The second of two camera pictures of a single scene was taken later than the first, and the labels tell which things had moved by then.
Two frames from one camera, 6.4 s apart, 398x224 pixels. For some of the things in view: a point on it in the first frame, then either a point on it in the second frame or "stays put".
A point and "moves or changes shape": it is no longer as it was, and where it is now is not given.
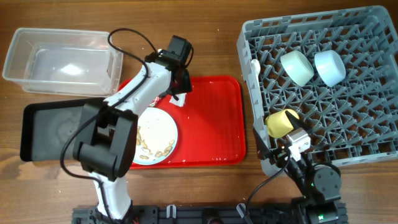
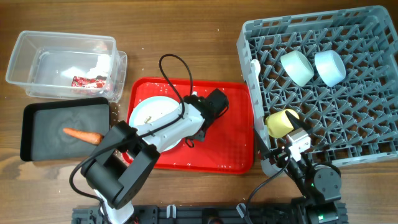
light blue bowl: x=330 y=67 stays put
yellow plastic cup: x=278 y=124 stays put
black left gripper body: x=184 y=84 → x=201 y=134
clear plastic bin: x=63 y=61 stays put
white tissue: x=181 y=102 → x=101 y=68
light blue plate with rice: x=156 y=136 moves or changes shape
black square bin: x=44 y=127 stays put
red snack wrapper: x=152 y=104 → x=99 y=82
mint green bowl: x=298 y=67 stays put
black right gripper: x=280 y=151 stays put
